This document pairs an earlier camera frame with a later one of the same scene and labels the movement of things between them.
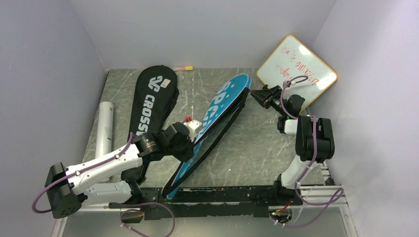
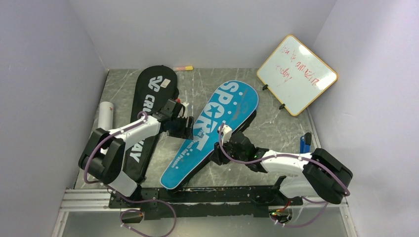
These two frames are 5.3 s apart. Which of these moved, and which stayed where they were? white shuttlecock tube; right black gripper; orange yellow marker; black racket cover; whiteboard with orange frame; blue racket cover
Moved: right black gripper; blue racket cover
Stayed: white shuttlecock tube; whiteboard with orange frame; black racket cover; orange yellow marker
